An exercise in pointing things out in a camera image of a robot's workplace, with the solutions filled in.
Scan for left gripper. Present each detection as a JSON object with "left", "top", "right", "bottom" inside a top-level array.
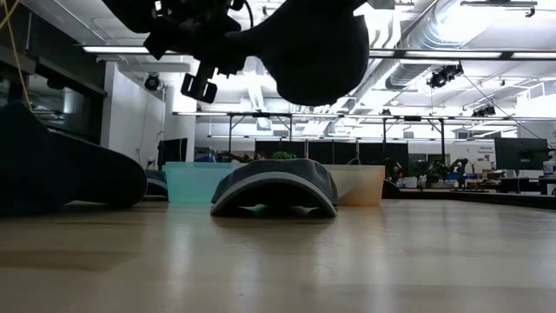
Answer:
[{"left": 142, "top": 0, "right": 244, "bottom": 105}]

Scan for grey shoe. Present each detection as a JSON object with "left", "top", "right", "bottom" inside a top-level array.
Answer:
[{"left": 209, "top": 157, "right": 340, "bottom": 219}]

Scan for dark shoe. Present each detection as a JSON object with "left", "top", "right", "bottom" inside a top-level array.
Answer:
[
  {"left": 144, "top": 169, "right": 170, "bottom": 199},
  {"left": 0, "top": 100, "right": 149, "bottom": 217}
]

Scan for black computer monitor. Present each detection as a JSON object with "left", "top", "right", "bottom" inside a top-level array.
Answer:
[
  {"left": 156, "top": 137, "right": 189, "bottom": 169},
  {"left": 493, "top": 137, "right": 549, "bottom": 171}
]

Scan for teal translucent plastic bin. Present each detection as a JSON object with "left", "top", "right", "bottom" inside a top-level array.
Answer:
[{"left": 164, "top": 161, "right": 244, "bottom": 204}]

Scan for dark partition panels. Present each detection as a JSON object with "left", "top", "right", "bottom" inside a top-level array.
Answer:
[{"left": 254, "top": 139, "right": 409, "bottom": 165}]

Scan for orange translucent plastic bin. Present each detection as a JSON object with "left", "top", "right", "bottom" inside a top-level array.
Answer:
[{"left": 323, "top": 163, "right": 387, "bottom": 208}]

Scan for black workstation frame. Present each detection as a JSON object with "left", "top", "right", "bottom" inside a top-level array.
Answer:
[
  {"left": 380, "top": 115, "right": 448, "bottom": 165},
  {"left": 172, "top": 110, "right": 301, "bottom": 158}
]

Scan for yellow hanging cable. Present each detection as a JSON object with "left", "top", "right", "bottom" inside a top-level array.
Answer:
[{"left": 0, "top": 0, "right": 34, "bottom": 112}]

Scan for silver spiral air duct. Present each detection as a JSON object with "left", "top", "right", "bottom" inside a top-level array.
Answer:
[{"left": 384, "top": 0, "right": 464, "bottom": 91}]

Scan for black ceiling camera cluster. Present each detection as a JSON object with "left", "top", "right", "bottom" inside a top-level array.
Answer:
[
  {"left": 426, "top": 63, "right": 465, "bottom": 90},
  {"left": 471, "top": 104, "right": 497, "bottom": 118}
]

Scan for black ceiling light rail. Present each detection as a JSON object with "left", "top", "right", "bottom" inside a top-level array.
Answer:
[{"left": 82, "top": 44, "right": 556, "bottom": 61}]

